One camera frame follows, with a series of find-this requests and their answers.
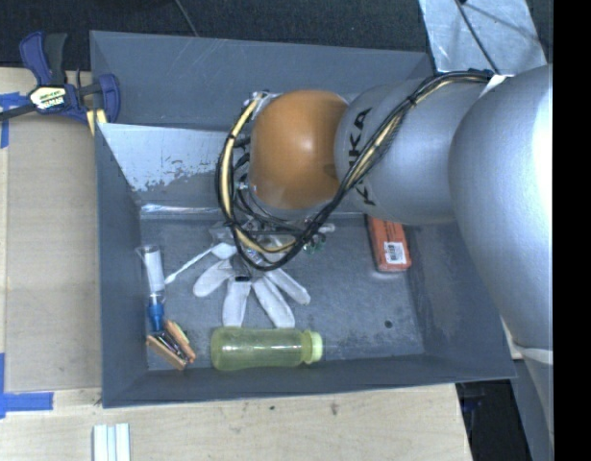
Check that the white glove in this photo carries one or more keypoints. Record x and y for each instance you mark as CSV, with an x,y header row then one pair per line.
x,y
237,300

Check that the clear syringe with blue tip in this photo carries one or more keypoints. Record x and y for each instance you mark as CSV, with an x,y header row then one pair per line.
x,y
155,269

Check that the grey metal bin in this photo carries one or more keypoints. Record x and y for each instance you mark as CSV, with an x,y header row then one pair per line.
x,y
352,300

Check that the yellow-green plastic bottle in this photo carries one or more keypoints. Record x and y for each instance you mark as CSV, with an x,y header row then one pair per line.
x,y
256,348

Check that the orange box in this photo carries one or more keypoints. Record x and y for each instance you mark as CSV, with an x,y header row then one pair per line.
x,y
388,245

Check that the pale wood board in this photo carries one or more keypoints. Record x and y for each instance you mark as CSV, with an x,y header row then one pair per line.
x,y
50,257

